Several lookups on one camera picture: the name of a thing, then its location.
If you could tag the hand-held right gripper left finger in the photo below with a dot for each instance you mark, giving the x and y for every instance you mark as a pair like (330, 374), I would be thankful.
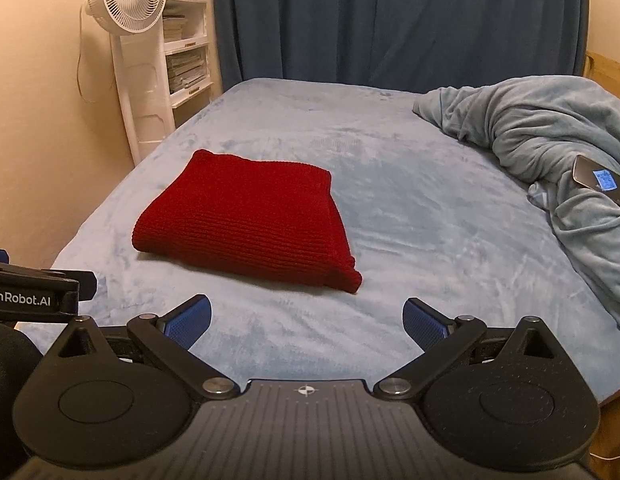
(190, 324)

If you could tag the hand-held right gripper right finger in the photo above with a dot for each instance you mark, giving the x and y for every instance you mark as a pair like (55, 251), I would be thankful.
(426, 324)

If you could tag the red knitted sweater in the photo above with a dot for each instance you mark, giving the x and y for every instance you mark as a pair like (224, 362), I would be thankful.
(245, 220)

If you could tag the smartphone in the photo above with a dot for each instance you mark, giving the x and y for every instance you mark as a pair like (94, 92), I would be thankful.
(601, 179)

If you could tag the light blue fleece blanket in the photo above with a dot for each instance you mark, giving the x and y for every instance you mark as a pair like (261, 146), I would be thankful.
(555, 135)

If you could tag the white standing fan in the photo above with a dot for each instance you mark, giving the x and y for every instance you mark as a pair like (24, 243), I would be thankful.
(137, 60)

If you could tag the stack of books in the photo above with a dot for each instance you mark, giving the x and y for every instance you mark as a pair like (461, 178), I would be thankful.
(186, 70)
(174, 27)

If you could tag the white shelf unit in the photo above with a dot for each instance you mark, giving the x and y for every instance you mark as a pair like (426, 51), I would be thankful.
(200, 35)

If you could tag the dark blue curtain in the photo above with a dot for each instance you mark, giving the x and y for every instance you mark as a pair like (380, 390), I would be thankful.
(390, 20)

